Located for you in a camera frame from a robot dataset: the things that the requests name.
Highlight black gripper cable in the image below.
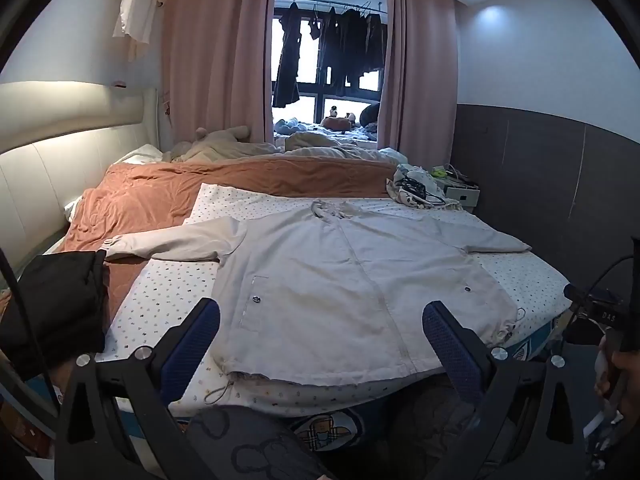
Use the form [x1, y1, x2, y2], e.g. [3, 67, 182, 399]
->
[0, 247, 57, 397]

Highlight orange blanket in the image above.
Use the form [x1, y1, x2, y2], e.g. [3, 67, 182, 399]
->
[50, 155, 416, 321]

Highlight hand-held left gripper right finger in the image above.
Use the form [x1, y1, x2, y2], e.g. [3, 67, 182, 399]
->
[422, 301, 587, 480]

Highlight wall air conditioner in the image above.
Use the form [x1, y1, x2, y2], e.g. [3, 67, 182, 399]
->
[112, 0, 168, 44]

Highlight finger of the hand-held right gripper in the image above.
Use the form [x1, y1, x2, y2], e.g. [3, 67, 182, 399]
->
[563, 284, 596, 307]
[562, 319, 607, 346]

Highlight white nightstand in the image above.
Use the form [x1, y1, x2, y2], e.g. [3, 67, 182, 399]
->
[442, 180, 482, 209]

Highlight cream padded headboard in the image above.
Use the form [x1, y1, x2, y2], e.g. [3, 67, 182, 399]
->
[0, 80, 164, 281]

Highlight folded black clothes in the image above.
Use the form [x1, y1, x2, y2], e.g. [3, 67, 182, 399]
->
[0, 250, 111, 382]

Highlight white pillow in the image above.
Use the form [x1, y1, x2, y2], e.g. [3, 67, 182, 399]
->
[122, 143, 164, 165]

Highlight person's right hand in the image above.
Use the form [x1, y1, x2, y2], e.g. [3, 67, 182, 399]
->
[593, 342, 640, 402]

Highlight black cable bundle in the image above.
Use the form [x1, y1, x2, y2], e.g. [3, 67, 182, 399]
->
[397, 172, 447, 207]

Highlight white fringed cloth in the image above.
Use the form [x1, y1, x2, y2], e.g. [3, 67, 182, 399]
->
[385, 162, 462, 212]

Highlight beige plush toy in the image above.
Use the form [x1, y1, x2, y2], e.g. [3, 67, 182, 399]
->
[170, 125, 281, 164]

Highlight brown plush toy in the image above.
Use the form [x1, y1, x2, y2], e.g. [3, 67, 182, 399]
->
[320, 105, 359, 134]

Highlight crumpled beige quilt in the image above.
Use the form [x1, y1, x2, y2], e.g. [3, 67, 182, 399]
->
[270, 130, 412, 164]

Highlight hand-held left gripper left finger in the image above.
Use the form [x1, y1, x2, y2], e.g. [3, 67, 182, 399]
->
[54, 298, 221, 480]

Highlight metal clothes rail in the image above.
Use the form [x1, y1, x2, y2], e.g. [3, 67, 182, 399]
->
[275, 0, 389, 14]

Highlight bed with floral sheet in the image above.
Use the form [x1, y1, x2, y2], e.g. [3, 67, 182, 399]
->
[0, 145, 576, 453]

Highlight blue plush toy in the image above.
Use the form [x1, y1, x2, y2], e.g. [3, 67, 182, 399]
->
[275, 117, 307, 137]

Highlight row of hanging dark clothes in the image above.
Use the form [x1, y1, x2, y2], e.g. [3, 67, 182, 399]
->
[272, 0, 389, 109]

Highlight pink curtain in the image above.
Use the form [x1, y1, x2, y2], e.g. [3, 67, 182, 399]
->
[160, 0, 279, 147]
[377, 0, 460, 157]

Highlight beige jacket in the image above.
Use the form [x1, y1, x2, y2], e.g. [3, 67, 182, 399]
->
[102, 199, 532, 387]

